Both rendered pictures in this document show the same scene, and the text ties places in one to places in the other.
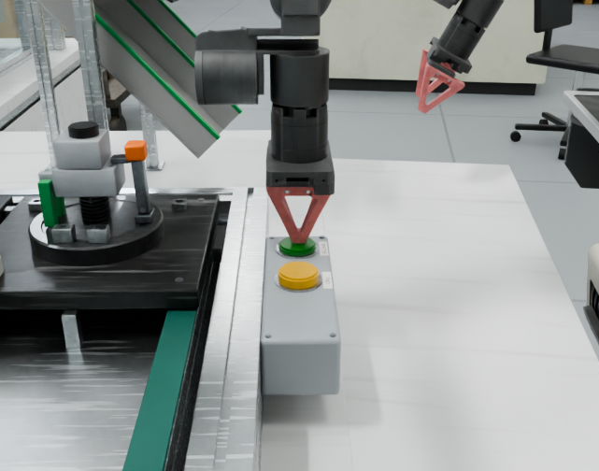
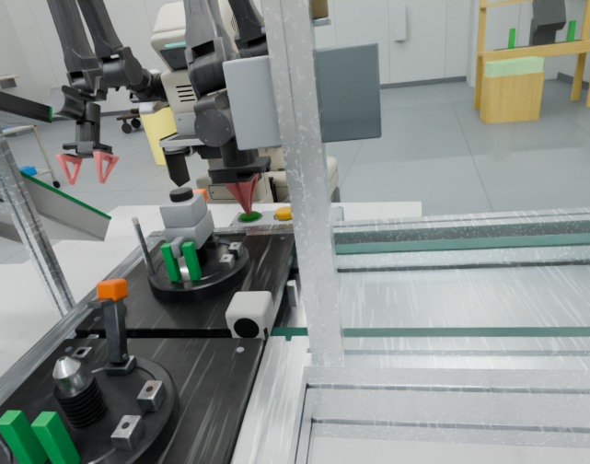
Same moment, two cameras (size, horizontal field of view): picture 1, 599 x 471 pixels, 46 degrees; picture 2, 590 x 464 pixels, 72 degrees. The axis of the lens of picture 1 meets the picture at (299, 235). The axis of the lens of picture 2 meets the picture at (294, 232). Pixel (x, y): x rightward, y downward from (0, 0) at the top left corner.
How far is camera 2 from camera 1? 0.81 m
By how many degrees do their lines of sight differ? 69
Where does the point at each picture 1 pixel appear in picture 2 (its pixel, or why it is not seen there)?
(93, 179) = (207, 222)
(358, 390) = not seen: hidden behind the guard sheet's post
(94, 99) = (35, 228)
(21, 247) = (199, 306)
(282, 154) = (248, 159)
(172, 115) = (77, 217)
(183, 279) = (283, 237)
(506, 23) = not seen: outside the picture
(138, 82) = (45, 203)
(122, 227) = (220, 249)
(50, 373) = not seen: hidden behind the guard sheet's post
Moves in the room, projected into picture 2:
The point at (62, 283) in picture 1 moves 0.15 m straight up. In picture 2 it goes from (271, 275) to (253, 168)
